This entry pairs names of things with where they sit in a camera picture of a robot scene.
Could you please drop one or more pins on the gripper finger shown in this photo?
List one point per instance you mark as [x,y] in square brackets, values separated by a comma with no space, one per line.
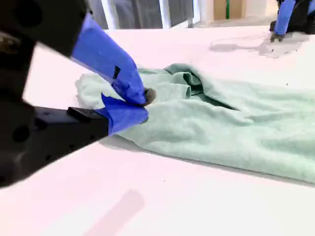
[283,17]
[81,127]
[103,51]

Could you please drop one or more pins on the pale green T-shirt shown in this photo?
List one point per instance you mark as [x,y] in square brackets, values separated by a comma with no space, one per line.
[209,127]

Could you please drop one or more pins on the brown cardboard panel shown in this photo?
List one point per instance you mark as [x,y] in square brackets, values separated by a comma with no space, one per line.
[221,9]

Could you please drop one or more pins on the white window frame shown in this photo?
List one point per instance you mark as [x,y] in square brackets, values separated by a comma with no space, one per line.
[165,12]

